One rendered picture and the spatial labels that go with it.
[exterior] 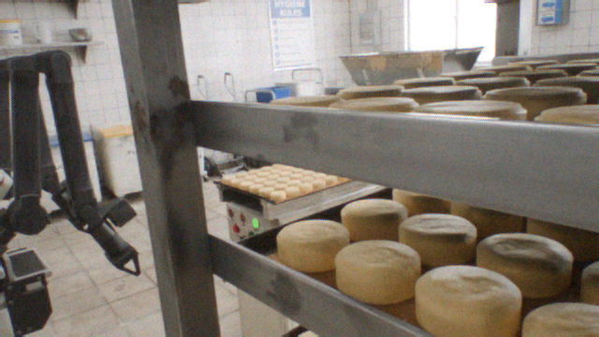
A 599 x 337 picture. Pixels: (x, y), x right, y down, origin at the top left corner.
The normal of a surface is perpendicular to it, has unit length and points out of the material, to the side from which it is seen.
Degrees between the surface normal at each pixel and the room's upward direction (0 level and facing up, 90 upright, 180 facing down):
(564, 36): 90
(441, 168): 90
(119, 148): 91
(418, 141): 90
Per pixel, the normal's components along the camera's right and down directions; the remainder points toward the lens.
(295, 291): -0.76, 0.22
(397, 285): 0.29, 0.22
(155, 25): 0.65, 0.15
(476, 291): -0.07, -0.96
